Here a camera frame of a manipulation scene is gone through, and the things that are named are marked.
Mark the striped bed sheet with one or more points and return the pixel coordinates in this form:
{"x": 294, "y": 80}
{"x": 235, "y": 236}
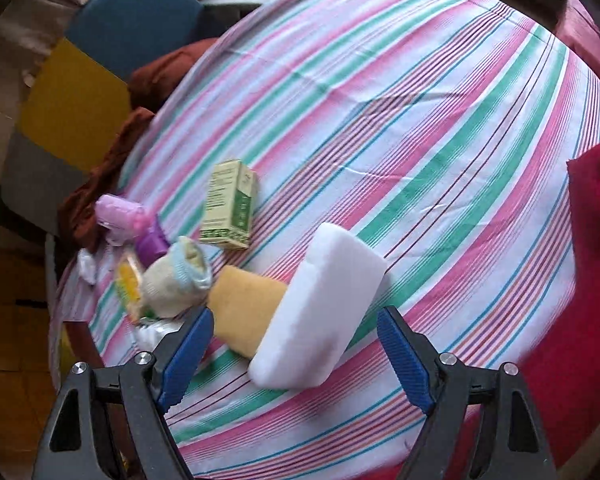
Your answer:
{"x": 436, "y": 131}

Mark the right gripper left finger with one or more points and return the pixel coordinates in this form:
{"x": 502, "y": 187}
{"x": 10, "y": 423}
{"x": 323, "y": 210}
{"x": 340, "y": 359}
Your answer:
{"x": 78, "y": 440}

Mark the pink plastic roll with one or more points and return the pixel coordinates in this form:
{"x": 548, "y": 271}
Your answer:
{"x": 122, "y": 219}

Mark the cream sock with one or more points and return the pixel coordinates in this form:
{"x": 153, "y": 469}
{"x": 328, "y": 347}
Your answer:
{"x": 177, "y": 281}

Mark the white foam block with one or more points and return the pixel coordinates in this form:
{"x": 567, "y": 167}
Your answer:
{"x": 325, "y": 302}

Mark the snack bar wrapper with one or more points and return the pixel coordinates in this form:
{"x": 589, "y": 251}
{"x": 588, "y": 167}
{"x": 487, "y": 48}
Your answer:
{"x": 127, "y": 280}

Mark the yellow sponge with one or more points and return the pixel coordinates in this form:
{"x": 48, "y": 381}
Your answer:
{"x": 243, "y": 304}

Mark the curtain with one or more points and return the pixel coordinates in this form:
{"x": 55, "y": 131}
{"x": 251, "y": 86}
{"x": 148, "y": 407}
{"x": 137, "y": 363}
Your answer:
{"x": 30, "y": 29}

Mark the red blanket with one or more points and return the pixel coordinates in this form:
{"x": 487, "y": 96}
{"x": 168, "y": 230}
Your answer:
{"x": 562, "y": 371}

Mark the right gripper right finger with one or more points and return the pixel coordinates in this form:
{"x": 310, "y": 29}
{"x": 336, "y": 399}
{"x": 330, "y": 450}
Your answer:
{"x": 511, "y": 442}

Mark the purple foil pouch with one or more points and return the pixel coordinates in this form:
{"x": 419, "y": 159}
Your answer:
{"x": 151, "y": 244}

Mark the blue yellow grey armchair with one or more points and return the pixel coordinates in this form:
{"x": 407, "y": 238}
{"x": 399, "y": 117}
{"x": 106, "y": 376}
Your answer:
{"x": 79, "y": 99}

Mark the green white medicine box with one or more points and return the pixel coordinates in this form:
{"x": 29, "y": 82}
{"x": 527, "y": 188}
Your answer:
{"x": 228, "y": 208}

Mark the rust brown cloth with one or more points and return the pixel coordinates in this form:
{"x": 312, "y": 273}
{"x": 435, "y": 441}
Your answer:
{"x": 149, "y": 88}

